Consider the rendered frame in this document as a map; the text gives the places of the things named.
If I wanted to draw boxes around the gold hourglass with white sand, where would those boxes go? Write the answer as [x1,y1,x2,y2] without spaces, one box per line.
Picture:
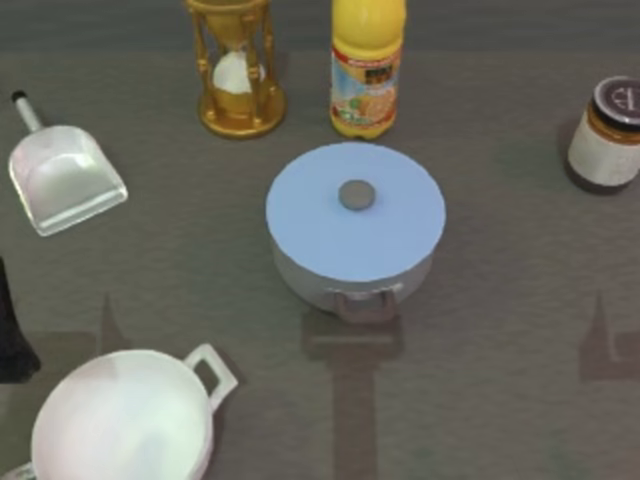
[182,0,289,142]

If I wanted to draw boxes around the black object at table edge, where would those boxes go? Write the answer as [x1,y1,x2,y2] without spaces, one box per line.
[0,256,42,385]

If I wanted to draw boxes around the jar with dark lid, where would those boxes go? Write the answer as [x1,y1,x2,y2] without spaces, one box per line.
[565,75,640,193]

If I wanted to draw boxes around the yellow orange juice bottle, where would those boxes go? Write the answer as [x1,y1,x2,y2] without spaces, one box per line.
[328,0,407,143]

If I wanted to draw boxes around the white scoop with black-tipped handle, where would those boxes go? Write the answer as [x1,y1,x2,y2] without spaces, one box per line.
[7,90,129,238]

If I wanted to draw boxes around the white pot with square handle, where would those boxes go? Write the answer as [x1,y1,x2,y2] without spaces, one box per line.
[0,342,240,480]

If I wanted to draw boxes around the blue lidded pot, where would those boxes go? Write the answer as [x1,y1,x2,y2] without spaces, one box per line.
[265,141,448,325]

